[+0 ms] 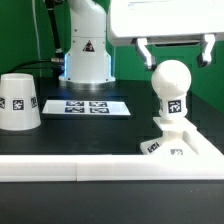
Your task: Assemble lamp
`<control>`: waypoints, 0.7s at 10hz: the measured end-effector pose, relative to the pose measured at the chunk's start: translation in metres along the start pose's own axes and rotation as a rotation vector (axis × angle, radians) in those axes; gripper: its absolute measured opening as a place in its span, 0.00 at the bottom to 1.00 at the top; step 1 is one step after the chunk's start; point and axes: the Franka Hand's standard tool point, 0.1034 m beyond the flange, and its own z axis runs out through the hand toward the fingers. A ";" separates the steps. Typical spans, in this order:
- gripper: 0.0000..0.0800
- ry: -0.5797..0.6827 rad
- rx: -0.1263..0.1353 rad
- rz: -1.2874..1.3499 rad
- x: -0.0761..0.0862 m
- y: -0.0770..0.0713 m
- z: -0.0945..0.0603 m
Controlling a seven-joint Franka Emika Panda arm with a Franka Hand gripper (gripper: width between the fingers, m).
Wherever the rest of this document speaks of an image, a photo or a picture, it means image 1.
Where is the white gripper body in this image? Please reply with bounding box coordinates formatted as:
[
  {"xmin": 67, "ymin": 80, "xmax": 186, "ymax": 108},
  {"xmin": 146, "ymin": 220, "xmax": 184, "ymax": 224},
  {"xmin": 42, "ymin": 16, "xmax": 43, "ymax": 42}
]
[{"xmin": 107, "ymin": 0, "xmax": 224, "ymax": 46}]

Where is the black cable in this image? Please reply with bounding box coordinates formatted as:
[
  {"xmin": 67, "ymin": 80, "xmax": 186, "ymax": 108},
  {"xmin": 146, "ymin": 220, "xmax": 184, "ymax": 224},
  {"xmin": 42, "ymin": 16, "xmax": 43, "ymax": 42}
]
[{"xmin": 6, "ymin": 0, "xmax": 68, "ymax": 75}]

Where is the white lamp base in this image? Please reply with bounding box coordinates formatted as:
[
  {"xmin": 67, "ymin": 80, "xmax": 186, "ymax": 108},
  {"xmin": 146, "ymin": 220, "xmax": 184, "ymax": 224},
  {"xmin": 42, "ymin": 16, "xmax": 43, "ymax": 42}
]
[{"xmin": 139, "ymin": 116, "xmax": 200, "ymax": 157}]

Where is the white L-shaped boundary frame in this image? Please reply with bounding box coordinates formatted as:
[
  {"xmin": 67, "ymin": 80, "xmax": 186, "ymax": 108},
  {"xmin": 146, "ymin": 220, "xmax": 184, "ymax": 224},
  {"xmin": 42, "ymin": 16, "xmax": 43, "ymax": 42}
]
[{"xmin": 0, "ymin": 128, "xmax": 224, "ymax": 182}]

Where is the white marker sheet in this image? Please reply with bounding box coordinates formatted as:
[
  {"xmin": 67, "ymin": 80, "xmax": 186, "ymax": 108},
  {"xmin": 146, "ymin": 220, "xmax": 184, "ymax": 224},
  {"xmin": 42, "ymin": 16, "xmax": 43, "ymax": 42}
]
[{"xmin": 43, "ymin": 100, "xmax": 130, "ymax": 116}]

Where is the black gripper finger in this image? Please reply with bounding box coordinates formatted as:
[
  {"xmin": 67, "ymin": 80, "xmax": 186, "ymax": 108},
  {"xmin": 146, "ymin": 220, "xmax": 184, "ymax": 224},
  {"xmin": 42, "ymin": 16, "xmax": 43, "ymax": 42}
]
[
  {"xmin": 135, "ymin": 38, "xmax": 157, "ymax": 70},
  {"xmin": 197, "ymin": 34, "xmax": 216, "ymax": 67}
]

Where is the white lamp shade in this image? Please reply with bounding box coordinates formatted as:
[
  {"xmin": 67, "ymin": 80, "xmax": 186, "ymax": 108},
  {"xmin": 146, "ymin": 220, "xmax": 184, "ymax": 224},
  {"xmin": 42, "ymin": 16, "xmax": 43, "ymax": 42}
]
[{"xmin": 0, "ymin": 73, "xmax": 41, "ymax": 131}]

